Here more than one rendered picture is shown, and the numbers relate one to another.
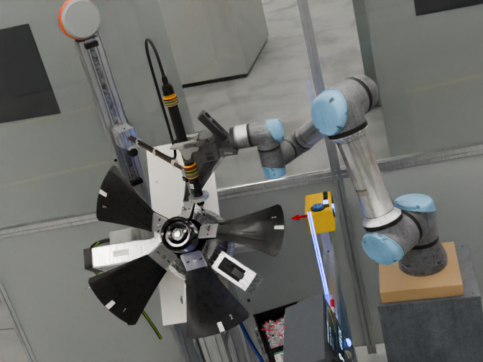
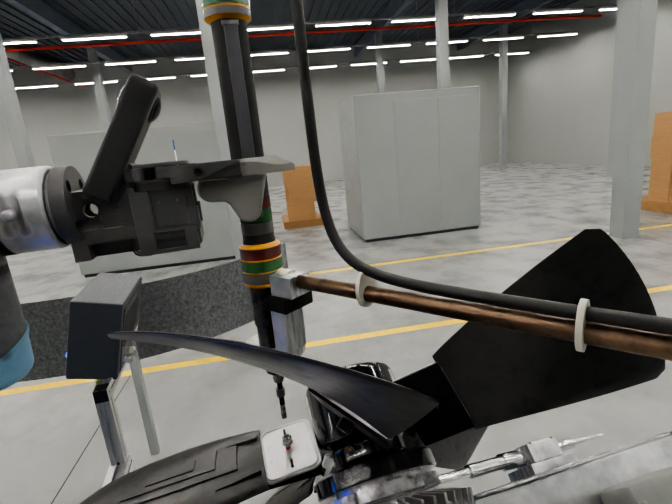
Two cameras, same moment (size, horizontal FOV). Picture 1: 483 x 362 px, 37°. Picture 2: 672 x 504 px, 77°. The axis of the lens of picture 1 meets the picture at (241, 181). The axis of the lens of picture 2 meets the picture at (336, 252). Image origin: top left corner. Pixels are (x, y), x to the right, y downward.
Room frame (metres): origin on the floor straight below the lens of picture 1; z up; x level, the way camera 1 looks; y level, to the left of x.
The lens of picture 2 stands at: (2.61, 0.04, 1.53)
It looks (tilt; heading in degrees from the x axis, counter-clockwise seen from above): 14 degrees down; 155
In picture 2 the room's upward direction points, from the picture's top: 5 degrees counter-clockwise
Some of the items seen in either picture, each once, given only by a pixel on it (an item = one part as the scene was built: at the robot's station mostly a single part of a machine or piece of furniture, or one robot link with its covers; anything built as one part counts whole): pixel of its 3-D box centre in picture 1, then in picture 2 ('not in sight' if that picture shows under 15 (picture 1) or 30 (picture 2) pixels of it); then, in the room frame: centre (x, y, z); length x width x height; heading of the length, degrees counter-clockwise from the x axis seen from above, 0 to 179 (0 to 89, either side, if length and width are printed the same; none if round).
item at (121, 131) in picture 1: (124, 135); not in sight; (2.75, 0.41, 1.40); 0.10 x 0.07 x 0.08; 24
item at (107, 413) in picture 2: not in sight; (110, 424); (1.59, -0.10, 0.96); 0.03 x 0.03 x 0.20; 79
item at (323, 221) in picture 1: (320, 214); not in sight; (2.40, -0.26, 1.02); 0.16 x 0.10 x 0.11; 169
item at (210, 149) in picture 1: (218, 143); (136, 205); (2.16, 0.04, 1.49); 0.12 x 0.08 x 0.09; 79
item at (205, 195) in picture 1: (194, 184); (275, 312); (2.19, 0.16, 1.36); 0.09 x 0.07 x 0.10; 24
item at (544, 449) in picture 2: not in sight; (535, 453); (2.25, 0.49, 1.08); 0.07 x 0.04 x 0.06; 90
